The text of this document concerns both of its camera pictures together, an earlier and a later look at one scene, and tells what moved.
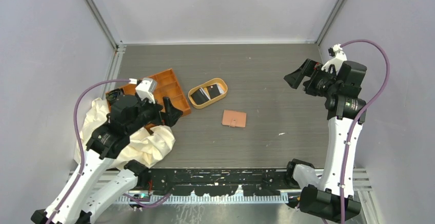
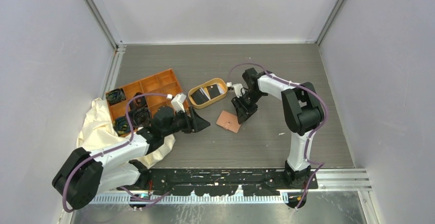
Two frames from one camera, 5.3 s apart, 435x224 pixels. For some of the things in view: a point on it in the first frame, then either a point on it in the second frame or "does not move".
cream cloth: x=145 y=149 does not move
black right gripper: x=294 y=79 → x=243 y=114
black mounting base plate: x=260 y=182 does not move
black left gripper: x=168 y=119 → x=194 y=123
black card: x=213 y=91 does not move
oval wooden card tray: x=208 y=102 does not move
